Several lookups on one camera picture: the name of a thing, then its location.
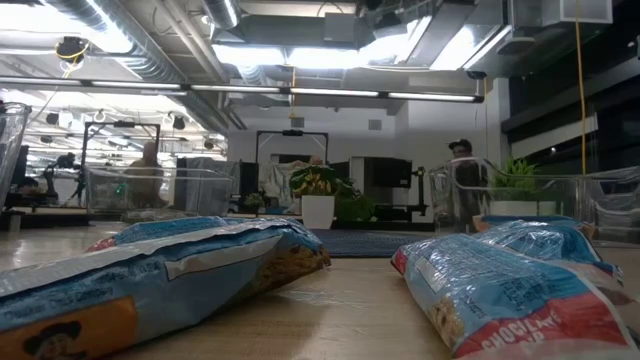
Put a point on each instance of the green background bush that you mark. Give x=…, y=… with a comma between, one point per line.
x=357, y=210

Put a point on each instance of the clear plastic bin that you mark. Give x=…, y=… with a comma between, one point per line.
x=600, y=200
x=15, y=150
x=200, y=190

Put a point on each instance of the person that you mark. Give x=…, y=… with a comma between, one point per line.
x=465, y=150
x=145, y=175
x=315, y=160

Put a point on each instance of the black monitor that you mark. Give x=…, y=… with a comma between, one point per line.
x=387, y=172

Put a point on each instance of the large silver air duct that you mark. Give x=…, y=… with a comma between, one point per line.
x=125, y=45

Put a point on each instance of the black station frame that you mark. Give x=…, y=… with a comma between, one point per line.
x=292, y=133
x=122, y=124

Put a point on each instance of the long ceiling light bar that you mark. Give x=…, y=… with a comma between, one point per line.
x=240, y=89

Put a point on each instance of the black background robot arm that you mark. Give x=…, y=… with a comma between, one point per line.
x=65, y=162

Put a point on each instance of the black background stand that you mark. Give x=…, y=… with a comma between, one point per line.
x=420, y=190

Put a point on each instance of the leafy plant in white pot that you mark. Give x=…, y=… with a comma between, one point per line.
x=317, y=210

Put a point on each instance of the blue and red granola bar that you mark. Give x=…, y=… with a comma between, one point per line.
x=200, y=227
x=500, y=300

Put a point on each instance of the small background potted plant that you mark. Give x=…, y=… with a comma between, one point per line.
x=254, y=201

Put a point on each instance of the grass plant in white pot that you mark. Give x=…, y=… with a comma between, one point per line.
x=515, y=175

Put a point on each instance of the white cloth cover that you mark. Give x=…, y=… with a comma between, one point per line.
x=280, y=180

